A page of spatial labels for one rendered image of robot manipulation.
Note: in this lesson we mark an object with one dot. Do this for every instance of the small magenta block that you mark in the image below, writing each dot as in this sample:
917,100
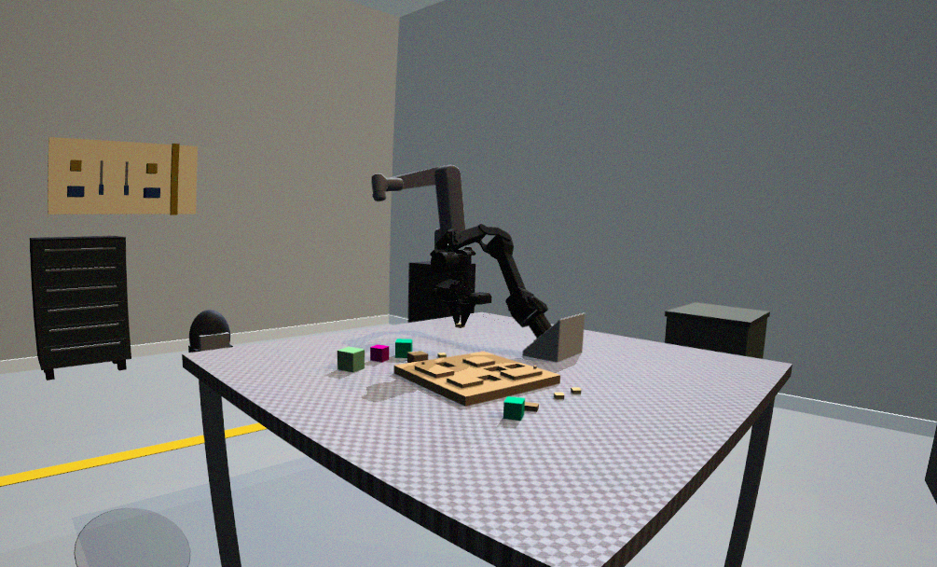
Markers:
379,353

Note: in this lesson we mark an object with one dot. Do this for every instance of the green cube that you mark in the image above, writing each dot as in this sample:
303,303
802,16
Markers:
351,359
513,408

